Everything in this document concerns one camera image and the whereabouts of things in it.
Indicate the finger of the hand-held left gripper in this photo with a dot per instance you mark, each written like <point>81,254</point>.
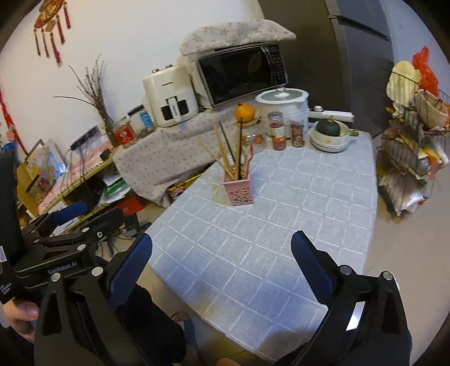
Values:
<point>70,211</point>
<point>102,221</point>

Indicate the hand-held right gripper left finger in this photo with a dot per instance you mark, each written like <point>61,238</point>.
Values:
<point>130,262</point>

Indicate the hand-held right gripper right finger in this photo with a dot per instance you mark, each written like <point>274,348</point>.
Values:
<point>313,267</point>

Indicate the pink plastic utensil basket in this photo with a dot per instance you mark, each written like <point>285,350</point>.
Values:
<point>239,193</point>

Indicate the red chopstick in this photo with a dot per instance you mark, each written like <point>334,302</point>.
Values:
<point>250,156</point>

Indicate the long bamboo chopstick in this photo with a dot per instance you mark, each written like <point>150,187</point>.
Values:
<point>211,153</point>
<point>230,165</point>
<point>219,158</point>
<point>225,155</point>

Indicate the black chopstick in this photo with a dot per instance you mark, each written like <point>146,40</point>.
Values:
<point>239,140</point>
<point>227,142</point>

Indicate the person's left hand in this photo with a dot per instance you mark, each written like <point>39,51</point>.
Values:
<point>23,313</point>

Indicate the red box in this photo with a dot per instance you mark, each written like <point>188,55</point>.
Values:
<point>130,207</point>

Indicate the green packet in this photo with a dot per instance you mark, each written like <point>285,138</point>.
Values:
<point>116,188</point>

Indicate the wooden shelf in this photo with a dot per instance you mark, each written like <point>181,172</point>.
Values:
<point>81,176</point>

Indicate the framed picture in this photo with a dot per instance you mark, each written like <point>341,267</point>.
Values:
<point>44,163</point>

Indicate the grey checked tablecloth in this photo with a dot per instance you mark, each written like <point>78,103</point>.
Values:
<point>263,228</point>

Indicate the person's leg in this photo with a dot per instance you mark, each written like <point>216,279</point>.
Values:
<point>158,323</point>

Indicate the black power strip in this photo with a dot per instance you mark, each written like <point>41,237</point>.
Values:
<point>84,138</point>

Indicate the person's foot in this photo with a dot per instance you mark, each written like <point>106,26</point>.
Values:
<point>180,318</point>

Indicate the yellow box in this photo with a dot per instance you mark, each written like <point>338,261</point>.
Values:
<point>180,189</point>

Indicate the red tin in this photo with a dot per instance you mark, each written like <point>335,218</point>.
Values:
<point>123,136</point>

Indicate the floral cloth cover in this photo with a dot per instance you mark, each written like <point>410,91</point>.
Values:
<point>165,158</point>

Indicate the red hanging decoration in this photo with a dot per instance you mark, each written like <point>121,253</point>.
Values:
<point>7,119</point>

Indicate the blue sandal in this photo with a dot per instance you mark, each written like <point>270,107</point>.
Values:
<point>191,336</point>

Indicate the clear jar with blue label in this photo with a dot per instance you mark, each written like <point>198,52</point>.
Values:
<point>144,119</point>

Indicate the dried branches bundle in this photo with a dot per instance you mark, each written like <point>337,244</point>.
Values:
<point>95,95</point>

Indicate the white deep plate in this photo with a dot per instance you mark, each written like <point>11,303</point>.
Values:
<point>328,147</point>

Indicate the cream flower print bowl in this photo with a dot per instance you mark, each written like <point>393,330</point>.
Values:
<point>332,139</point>

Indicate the jar of red dried berries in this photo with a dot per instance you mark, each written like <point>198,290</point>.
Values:
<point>277,135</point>

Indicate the small green cup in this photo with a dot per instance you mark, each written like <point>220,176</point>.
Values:
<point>353,133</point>

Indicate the dark green pumpkin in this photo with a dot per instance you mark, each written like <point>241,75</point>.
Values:
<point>327,127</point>

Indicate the glass jar with wooden lid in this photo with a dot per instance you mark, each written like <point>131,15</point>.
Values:
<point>253,135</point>

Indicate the white air fryer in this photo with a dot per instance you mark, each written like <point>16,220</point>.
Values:
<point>168,91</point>

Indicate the white electric cooker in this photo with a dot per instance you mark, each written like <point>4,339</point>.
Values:
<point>283,104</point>

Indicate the orange with stem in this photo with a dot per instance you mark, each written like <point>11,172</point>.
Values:
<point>245,112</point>

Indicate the woven basket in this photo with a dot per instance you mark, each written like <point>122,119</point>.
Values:
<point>430,109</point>

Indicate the black microwave oven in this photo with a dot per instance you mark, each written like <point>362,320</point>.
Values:
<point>239,74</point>

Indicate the napa cabbage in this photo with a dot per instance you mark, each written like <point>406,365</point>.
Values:
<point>402,81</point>

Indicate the grey refrigerator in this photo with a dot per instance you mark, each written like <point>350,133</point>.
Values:
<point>358,63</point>

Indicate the red plastic bag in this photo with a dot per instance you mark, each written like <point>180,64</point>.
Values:
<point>425,70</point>

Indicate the floral padded cover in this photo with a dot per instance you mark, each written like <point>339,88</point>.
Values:
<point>239,35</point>

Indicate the red knot wall ornament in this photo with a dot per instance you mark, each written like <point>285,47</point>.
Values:
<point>49,24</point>

